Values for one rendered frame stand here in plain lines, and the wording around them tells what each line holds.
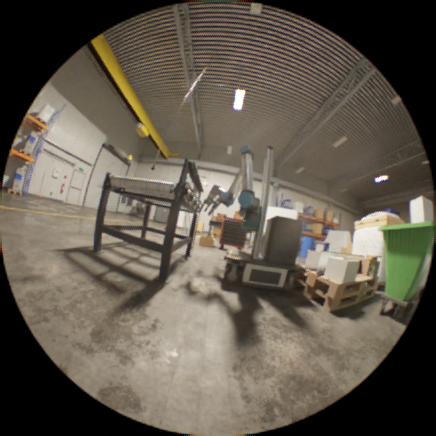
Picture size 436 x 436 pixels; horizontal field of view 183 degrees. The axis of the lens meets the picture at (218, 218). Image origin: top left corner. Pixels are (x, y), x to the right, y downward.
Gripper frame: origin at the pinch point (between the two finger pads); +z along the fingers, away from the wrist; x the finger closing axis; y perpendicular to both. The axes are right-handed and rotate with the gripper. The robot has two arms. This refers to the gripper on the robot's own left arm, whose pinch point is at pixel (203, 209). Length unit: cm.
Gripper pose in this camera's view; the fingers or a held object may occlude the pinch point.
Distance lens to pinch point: 162.3
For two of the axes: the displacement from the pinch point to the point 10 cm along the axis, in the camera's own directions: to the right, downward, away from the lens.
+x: -3.3, -0.2, -9.4
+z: -5.2, 8.4, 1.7
